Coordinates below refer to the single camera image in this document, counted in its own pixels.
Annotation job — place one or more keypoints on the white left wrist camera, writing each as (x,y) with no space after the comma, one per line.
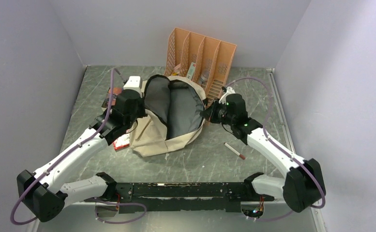
(134,83)

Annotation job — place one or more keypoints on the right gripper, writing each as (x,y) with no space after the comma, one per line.
(210,112)

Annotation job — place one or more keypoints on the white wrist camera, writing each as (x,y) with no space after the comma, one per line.
(134,83)
(226,91)

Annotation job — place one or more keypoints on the blue cover book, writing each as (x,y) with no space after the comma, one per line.
(113,94)

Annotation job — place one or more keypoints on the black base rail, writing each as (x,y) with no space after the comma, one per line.
(167,197)

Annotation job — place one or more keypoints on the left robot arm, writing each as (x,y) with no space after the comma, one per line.
(45,192)

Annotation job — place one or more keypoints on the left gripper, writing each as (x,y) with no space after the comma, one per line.
(142,112)

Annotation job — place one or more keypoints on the red patterned book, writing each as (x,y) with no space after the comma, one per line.
(121,143)

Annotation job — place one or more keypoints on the red white small box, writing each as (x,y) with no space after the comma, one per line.
(176,69)

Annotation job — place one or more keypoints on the orange plastic file organizer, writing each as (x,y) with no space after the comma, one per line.
(209,54)

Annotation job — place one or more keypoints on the beige canvas backpack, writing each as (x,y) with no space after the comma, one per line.
(173,105)

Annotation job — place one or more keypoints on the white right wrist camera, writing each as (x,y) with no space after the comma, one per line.
(226,91)

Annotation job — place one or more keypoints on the green white box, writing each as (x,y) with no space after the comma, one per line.
(191,71)

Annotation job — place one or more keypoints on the white red pen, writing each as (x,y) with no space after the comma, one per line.
(235,151)

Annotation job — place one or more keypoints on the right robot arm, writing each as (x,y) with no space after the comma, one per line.
(301,184)

